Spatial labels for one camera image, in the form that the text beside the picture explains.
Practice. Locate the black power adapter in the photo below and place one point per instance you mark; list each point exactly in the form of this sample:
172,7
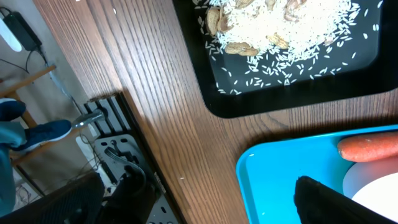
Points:
22,31

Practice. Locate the teal plastic tray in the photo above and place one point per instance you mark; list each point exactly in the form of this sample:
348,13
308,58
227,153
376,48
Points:
267,172

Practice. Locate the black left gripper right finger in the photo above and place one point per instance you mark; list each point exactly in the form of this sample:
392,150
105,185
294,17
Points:
319,204

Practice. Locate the metal table clamp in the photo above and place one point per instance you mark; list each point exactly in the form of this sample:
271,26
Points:
91,117

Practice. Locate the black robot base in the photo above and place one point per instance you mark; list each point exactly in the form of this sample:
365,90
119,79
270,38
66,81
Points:
139,195

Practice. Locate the blue sneaker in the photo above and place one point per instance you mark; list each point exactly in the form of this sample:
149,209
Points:
44,133

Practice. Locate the rice and peanut scraps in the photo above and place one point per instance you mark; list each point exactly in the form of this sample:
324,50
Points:
255,45

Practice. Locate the pink bowl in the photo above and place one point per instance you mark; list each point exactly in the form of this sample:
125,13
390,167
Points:
362,173

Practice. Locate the black food waste tray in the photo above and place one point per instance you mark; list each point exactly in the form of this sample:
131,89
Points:
379,76

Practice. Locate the orange carrot piece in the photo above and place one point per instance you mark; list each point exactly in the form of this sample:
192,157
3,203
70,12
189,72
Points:
368,147

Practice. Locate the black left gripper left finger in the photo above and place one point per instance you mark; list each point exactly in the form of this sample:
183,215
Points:
78,202

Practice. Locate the light green bowl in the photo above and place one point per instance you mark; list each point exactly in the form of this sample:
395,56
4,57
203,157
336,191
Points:
380,196

